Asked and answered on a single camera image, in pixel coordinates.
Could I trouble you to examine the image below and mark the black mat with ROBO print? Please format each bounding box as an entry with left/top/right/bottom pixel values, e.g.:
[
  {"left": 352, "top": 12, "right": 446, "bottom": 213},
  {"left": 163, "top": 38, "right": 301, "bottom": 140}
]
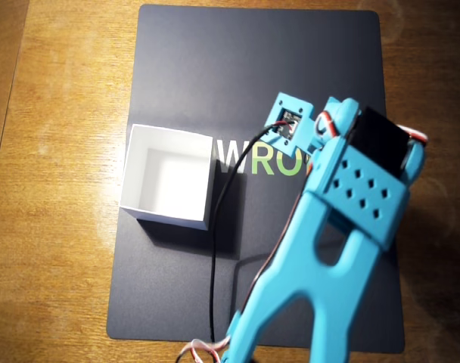
[{"left": 105, "top": 4, "right": 405, "bottom": 352}]

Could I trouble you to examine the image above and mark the white red servo wire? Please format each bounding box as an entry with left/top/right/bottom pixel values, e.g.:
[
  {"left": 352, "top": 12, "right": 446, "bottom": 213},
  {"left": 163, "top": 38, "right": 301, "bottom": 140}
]
[
  {"left": 395, "top": 123, "right": 430, "bottom": 145},
  {"left": 176, "top": 335, "right": 232, "bottom": 363},
  {"left": 314, "top": 110, "right": 347, "bottom": 147}
]

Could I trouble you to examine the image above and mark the black camera cable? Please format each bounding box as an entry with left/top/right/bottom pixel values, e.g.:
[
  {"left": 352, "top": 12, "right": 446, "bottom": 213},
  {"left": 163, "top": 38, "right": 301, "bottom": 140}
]
[{"left": 209, "top": 123, "right": 282, "bottom": 343}]

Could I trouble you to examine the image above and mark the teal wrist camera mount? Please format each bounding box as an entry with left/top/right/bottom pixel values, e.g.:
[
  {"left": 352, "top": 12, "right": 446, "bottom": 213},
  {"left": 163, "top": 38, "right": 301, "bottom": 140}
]
[{"left": 263, "top": 92, "right": 322, "bottom": 157}]

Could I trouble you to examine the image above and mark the white cardboard box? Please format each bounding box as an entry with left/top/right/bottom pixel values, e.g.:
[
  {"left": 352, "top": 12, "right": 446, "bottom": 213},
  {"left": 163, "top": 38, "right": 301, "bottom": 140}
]
[{"left": 119, "top": 123, "right": 215, "bottom": 231}]

